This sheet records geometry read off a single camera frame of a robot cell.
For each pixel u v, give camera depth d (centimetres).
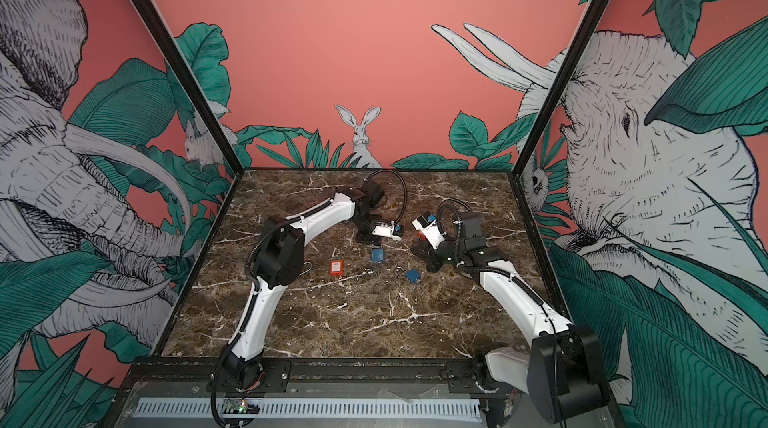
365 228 86
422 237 98
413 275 93
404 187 115
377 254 95
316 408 70
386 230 87
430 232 72
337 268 93
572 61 86
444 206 108
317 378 75
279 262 59
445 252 71
